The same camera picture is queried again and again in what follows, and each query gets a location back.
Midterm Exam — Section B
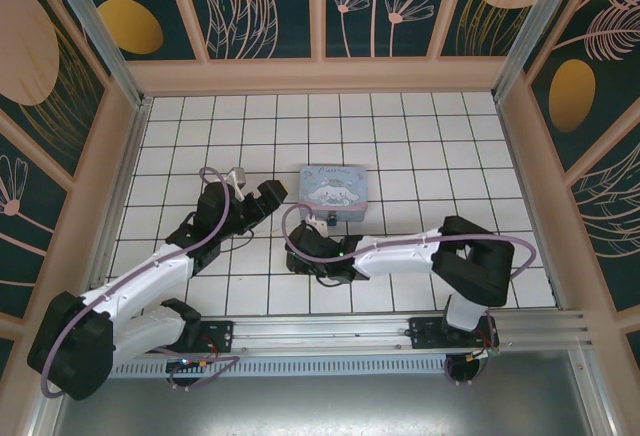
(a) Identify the aluminium table side rail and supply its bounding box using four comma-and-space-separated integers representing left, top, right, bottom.
74, 98, 151, 317
493, 95, 569, 310

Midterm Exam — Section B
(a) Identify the gold strands feather wall panel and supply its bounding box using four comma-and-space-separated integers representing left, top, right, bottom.
564, 128, 640, 315

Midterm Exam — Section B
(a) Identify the aluminium corner post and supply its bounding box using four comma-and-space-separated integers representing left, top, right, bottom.
42, 0, 154, 112
492, 0, 576, 102

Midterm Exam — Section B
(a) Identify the orange oval leaf wall panel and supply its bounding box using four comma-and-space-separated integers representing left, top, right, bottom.
62, 0, 199, 63

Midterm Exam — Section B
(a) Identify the blue cartoon tin box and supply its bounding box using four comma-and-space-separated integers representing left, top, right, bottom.
298, 164, 372, 222

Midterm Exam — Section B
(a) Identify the single flower side wall panel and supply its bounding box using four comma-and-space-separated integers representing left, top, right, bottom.
0, 115, 71, 322

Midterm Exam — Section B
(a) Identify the orange oval feather wall panel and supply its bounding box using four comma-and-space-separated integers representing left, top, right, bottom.
522, 0, 640, 175

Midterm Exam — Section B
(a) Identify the slotted grey cable duct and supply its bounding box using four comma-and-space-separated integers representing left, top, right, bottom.
107, 357, 451, 380

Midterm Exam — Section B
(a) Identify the large pink circle wall panel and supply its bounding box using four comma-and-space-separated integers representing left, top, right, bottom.
0, 0, 111, 192

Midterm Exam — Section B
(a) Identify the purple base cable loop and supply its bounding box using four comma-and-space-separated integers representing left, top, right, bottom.
443, 325, 496, 387
167, 353, 241, 392

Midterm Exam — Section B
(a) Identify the pink flowers wall panel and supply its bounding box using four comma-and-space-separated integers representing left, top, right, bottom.
319, 0, 461, 62

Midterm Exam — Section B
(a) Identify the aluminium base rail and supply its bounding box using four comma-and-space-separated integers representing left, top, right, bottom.
114, 309, 596, 357

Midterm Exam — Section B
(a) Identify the grey metal sheet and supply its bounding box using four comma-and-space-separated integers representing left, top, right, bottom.
29, 350, 616, 436

